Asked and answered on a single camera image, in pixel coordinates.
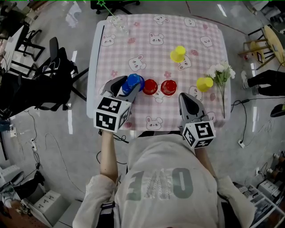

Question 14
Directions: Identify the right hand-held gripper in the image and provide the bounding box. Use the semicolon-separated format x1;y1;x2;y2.
178;92;216;150

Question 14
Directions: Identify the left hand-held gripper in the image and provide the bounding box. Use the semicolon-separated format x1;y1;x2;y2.
93;75;142;134

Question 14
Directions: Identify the blue paper cup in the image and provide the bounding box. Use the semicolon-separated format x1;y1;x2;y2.
122;81;134;96
127;73;145;92

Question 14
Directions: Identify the yellow paper cup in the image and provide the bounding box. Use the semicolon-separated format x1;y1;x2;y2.
196;77;214;93
170;45;187;63

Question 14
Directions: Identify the red paper cup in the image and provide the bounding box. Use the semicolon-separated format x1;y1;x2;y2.
142;79;159;96
160;79;178;96

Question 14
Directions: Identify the person's right forearm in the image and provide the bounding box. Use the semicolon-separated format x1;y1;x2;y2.
195;146;218;179

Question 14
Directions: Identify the person's left forearm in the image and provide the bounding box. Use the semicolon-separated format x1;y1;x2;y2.
99;130;120;184

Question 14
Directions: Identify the pink checked bunny tablecloth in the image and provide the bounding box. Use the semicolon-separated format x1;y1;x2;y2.
94;13;230;132

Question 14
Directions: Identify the white artificial flower bunch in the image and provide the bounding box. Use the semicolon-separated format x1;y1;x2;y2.
206;60;236;119

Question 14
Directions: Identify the person's white shirt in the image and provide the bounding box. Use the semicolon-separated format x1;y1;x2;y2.
72;133;256;228

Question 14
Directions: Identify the clear glass vase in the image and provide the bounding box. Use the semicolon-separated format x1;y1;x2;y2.
109;14;130;34

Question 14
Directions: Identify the black office chair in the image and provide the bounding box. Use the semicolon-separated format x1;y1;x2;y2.
90;0;141;15
35;37;90;112

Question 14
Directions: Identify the green star stick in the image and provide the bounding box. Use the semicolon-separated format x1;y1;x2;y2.
97;0;125;29

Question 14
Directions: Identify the round wooden side table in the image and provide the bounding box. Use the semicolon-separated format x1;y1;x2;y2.
238;24;285;71

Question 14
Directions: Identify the white drawer cabinet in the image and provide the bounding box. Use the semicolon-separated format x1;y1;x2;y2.
33;189;65;225
258;179;281;199

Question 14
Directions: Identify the white desk with black legs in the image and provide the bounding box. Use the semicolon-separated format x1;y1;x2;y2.
4;23;46;78

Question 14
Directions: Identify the white metal rack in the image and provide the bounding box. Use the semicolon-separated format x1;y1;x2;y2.
233;182;285;228

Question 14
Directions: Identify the black bag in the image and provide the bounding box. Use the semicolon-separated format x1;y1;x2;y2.
13;170;45;199

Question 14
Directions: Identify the grey cabinet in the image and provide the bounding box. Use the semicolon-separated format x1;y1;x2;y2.
53;200;82;228

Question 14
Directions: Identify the black power cable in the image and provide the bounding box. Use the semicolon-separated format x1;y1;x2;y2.
230;97;285;144

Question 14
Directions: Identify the black harness strap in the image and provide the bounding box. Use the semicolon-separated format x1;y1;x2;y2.
100;201;116;228

